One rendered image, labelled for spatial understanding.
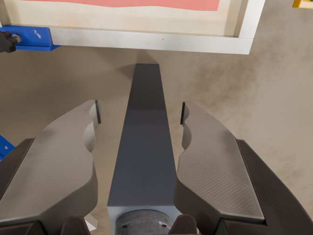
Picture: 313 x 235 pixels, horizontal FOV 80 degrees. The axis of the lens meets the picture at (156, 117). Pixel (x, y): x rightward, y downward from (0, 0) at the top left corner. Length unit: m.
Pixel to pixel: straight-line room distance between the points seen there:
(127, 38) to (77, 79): 1.22
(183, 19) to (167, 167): 0.40
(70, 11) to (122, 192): 0.46
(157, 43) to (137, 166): 0.34
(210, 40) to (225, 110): 1.36
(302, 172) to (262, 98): 1.24
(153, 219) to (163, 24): 0.47
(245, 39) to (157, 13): 0.22
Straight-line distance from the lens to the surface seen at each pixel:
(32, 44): 0.55
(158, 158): 0.60
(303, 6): 0.64
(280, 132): 2.25
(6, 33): 0.51
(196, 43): 0.50
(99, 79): 1.62
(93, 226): 1.05
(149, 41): 0.49
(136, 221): 0.50
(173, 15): 0.52
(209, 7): 0.54
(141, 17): 0.52
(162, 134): 0.70
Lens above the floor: 1.47
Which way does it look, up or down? 58 degrees down
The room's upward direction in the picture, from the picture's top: 176 degrees clockwise
